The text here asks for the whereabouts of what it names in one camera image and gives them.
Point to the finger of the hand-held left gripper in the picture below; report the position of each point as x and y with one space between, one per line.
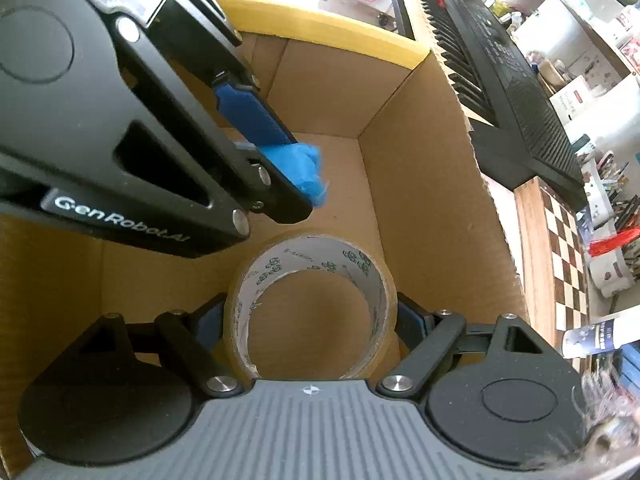
250 112
165 160

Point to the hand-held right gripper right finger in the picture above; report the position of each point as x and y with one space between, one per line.
411 324

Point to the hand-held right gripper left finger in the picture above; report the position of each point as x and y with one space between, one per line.
212 326

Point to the blue plastic piece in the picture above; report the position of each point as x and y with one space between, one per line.
302 172

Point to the brown cardboard box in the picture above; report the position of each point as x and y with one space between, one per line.
325 85

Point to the clear packing tape roll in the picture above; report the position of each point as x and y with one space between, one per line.
310 259

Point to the wooden chessboard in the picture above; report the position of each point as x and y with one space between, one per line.
556 260

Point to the white spray bottle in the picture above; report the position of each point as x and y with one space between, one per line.
597 337

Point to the white ceramic jar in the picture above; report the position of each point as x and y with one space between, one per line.
610 275

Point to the red tassel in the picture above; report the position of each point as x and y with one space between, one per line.
612 244

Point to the clear plastic wrap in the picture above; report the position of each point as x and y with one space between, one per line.
612 410

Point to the pen holder with pens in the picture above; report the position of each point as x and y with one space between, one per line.
612 187

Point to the black electronic keyboard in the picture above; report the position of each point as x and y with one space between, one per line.
515 95

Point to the white box with red label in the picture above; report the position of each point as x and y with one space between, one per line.
572 97

